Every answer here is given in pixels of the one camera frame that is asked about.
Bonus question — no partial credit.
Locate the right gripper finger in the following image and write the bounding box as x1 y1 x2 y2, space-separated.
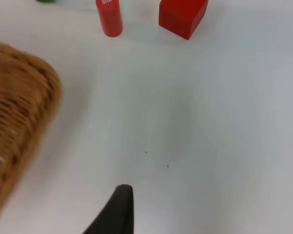
82 184 135 234

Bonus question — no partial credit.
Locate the pale brown wicker basket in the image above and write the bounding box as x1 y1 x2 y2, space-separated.
0 40 63 221

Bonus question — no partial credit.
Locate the red cylinder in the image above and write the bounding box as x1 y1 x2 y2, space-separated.
95 0 124 38

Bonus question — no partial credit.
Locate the red cube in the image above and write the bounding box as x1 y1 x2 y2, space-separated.
158 0 209 40

